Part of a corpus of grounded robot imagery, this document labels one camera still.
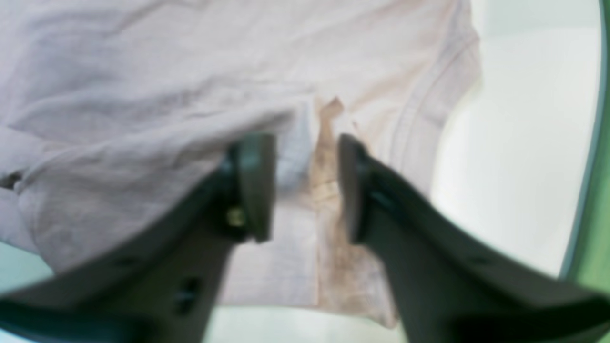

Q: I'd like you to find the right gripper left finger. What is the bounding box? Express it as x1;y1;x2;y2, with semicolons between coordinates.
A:
0;134;276;343

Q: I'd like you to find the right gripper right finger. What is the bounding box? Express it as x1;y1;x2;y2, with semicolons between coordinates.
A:
338;134;610;343

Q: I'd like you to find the mauve pink t-shirt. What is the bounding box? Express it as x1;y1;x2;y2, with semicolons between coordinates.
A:
1;0;481;328

